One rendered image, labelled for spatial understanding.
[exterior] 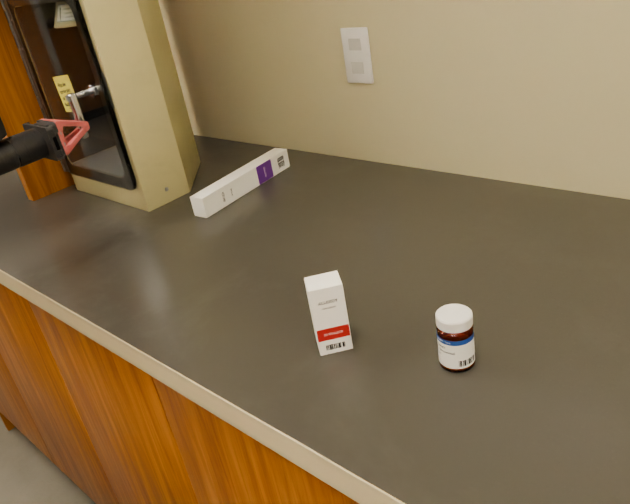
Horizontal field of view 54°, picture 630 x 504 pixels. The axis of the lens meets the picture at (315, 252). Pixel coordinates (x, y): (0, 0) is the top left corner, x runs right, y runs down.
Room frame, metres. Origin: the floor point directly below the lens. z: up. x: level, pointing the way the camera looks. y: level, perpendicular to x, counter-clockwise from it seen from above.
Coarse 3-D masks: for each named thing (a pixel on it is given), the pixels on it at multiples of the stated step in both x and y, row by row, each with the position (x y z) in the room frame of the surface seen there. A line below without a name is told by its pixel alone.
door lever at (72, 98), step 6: (84, 90) 1.25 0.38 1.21; (90, 90) 1.26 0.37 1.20; (66, 96) 1.23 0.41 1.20; (72, 96) 1.23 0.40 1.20; (78, 96) 1.24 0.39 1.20; (84, 96) 1.25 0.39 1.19; (90, 96) 1.27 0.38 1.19; (72, 102) 1.23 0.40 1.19; (78, 102) 1.23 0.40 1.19; (72, 108) 1.23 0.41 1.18; (78, 108) 1.23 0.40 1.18; (78, 114) 1.23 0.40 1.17; (78, 120) 1.23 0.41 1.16; (84, 120) 1.23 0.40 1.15; (78, 126) 1.23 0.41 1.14; (84, 138) 1.23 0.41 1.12
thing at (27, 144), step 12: (24, 132) 1.16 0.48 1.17; (36, 132) 1.16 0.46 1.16; (48, 132) 1.14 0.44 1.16; (12, 144) 1.12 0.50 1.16; (24, 144) 1.13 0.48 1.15; (36, 144) 1.14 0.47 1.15; (48, 144) 1.15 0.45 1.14; (24, 156) 1.12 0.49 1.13; (36, 156) 1.14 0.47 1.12; (48, 156) 1.16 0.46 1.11; (60, 156) 1.14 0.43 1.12
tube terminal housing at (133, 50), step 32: (96, 0) 1.25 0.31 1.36; (128, 0) 1.30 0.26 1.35; (96, 32) 1.24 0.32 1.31; (128, 32) 1.28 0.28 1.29; (160, 32) 1.44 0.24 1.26; (128, 64) 1.27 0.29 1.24; (160, 64) 1.36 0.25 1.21; (128, 96) 1.26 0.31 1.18; (160, 96) 1.30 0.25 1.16; (128, 128) 1.24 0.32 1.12; (160, 128) 1.29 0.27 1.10; (160, 160) 1.27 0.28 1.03; (192, 160) 1.42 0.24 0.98; (96, 192) 1.39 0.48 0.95; (128, 192) 1.28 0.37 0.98; (160, 192) 1.26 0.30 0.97
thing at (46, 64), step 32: (32, 0) 1.35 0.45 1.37; (64, 0) 1.26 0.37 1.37; (32, 32) 1.39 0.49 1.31; (64, 32) 1.29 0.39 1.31; (32, 64) 1.43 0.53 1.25; (64, 64) 1.32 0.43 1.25; (96, 64) 1.23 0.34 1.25; (96, 96) 1.25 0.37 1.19; (64, 128) 1.40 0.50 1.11; (96, 128) 1.29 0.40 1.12; (96, 160) 1.32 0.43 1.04; (128, 160) 1.23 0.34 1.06
